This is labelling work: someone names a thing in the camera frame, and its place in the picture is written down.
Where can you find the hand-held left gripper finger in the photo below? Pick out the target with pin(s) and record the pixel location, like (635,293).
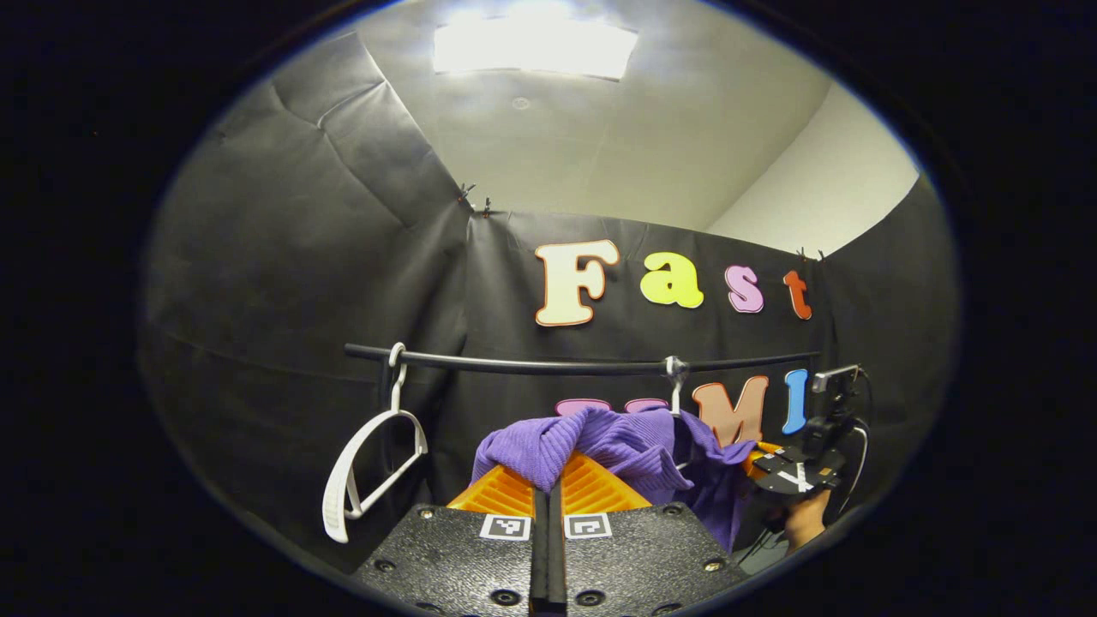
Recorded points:
(557,557)
(540,557)

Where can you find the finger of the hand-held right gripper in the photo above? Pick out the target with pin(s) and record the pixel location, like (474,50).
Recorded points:
(784,482)

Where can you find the black clothes rack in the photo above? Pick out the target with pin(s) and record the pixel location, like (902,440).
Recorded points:
(514,366)

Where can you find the ceiling light panel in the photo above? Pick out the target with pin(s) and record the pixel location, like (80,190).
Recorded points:
(531,43)

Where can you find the purple knit cardigan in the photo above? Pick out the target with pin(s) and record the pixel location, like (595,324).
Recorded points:
(600,437)

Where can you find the white plastic hanger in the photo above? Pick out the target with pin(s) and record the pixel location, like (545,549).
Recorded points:
(675,398)
(336,506)

